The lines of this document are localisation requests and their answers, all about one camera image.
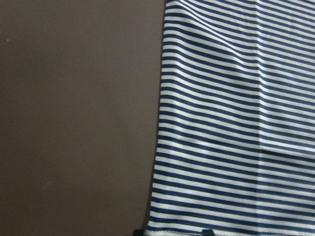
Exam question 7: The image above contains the blue white striped polo shirt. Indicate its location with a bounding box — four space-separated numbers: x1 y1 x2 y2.
146 0 315 236

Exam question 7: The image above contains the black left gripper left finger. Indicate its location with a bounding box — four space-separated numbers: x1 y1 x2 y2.
132 229 145 236

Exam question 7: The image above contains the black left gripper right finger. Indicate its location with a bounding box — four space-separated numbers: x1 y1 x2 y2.
202 229 214 236

